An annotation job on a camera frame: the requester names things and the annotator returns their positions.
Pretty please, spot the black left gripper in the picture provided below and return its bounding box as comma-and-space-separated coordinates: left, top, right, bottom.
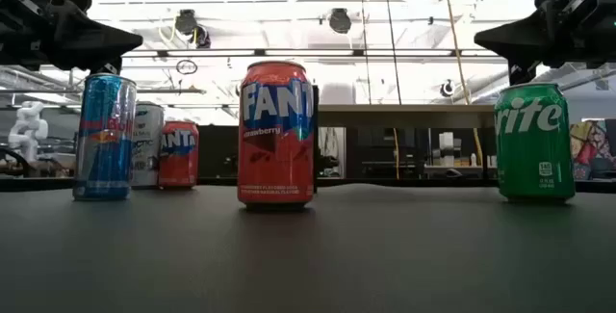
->
0, 0, 144, 76

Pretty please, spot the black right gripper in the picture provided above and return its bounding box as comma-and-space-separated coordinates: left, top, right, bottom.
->
474, 0, 616, 87

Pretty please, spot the green Sprite can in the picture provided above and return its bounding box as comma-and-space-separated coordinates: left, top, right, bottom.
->
494, 82, 577, 203

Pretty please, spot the blue silver Red Bull can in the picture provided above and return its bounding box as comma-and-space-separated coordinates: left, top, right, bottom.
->
71, 72, 139, 202

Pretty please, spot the white slim energy drink can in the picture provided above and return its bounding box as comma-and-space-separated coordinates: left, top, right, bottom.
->
130, 100, 166, 190

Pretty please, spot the red Fanta strawberry can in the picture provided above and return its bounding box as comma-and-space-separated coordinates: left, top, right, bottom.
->
157, 119, 200, 190
237, 60, 317, 211

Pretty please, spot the colourful patchwork quilt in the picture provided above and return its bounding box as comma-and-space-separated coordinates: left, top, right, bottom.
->
570, 118, 616, 181

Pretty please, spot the white paper roll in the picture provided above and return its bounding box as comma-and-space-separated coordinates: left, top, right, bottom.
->
438, 132, 456, 168

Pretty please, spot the black partition panel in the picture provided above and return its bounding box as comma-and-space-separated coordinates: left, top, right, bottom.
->
197, 124, 240, 179

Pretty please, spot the black hanging ring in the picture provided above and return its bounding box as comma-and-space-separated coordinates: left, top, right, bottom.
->
175, 59, 199, 76

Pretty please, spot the black hanging cable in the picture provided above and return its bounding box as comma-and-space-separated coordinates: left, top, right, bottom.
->
381, 0, 402, 106

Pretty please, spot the black table frame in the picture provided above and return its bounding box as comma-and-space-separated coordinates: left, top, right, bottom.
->
0, 176, 616, 194

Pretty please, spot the black shelf side frame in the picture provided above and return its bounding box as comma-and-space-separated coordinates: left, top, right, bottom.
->
311, 84, 321, 194

